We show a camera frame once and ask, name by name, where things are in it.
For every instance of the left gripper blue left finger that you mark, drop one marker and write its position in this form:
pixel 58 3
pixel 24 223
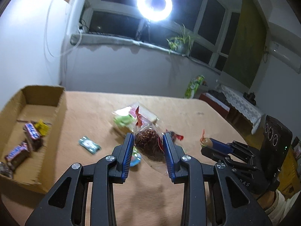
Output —
pixel 65 203

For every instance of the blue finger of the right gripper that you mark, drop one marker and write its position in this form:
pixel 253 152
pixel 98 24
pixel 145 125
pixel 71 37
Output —
pixel 213 154
pixel 221 147

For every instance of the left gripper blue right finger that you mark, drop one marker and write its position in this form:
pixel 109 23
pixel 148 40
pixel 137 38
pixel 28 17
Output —
pixel 232 203

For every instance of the teal candy packet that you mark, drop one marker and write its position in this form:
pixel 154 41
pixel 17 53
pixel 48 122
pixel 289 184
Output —
pixel 89 145

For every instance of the dark red snack bag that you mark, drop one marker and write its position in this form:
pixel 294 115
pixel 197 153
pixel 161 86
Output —
pixel 148 139

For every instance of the black white patterned packet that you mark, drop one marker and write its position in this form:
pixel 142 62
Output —
pixel 5 170

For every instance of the large Snickers bar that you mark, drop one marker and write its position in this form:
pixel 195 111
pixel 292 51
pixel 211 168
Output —
pixel 16 156

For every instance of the small Snickers bar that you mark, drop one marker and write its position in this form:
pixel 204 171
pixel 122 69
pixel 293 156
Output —
pixel 32 136

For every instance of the yellow candy packet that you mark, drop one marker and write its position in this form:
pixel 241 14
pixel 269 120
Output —
pixel 42 127

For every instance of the green lid jelly cup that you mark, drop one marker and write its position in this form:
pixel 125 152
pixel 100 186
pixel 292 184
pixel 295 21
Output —
pixel 136 157

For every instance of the small red candy packet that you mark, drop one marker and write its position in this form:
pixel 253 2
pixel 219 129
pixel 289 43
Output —
pixel 204 140

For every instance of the person's right hand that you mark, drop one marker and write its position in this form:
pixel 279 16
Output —
pixel 266 200

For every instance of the lace covered side table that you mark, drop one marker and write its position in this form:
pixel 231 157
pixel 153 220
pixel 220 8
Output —
pixel 226 97

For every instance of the green snack bag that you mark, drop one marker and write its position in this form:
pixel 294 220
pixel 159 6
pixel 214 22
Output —
pixel 193 87

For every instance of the brown cardboard box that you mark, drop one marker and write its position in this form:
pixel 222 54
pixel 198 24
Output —
pixel 30 104

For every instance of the packaged sandwich bread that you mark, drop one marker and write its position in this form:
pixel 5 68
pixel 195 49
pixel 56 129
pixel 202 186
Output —
pixel 124 118

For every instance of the potted spider plant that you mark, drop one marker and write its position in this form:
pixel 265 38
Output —
pixel 182 44

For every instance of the grey window sill cloth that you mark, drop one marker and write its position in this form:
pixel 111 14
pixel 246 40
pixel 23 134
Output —
pixel 95 39

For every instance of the white ring light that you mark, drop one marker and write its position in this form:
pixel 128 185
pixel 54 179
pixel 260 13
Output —
pixel 155 10

